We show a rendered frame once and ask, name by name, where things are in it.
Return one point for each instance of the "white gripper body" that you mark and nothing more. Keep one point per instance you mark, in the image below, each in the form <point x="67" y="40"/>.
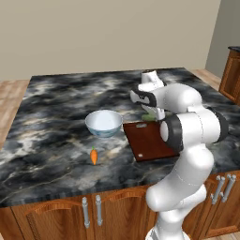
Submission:
<point x="155" y="112"/>

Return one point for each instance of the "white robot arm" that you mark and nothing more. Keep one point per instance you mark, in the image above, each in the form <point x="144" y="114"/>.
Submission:
<point x="187" y="175"/>

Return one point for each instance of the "green vegetable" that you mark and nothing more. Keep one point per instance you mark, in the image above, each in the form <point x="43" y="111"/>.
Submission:
<point x="148" y="117"/>

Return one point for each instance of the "dark red rectangular tray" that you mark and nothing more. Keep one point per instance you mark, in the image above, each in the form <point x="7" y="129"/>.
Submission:
<point x="149" y="140"/>

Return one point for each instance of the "white pale blue bowl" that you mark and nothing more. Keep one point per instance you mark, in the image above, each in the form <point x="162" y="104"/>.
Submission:
<point x="103" y="123"/>

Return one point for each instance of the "orange carrot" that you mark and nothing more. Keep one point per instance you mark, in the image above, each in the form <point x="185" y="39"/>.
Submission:
<point x="93" y="156"/>

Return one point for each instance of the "brown wooden cupboard run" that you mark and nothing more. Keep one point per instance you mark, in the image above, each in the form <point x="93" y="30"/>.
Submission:
<point x="232" y="76"/>

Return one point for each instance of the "brown wooden cupboard door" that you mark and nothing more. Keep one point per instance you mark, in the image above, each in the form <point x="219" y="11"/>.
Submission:
<point x="208" y="215"/>
<point x="53" y="220"/>
<point x="125" y="212"/>
<point x="229" y="212"/>

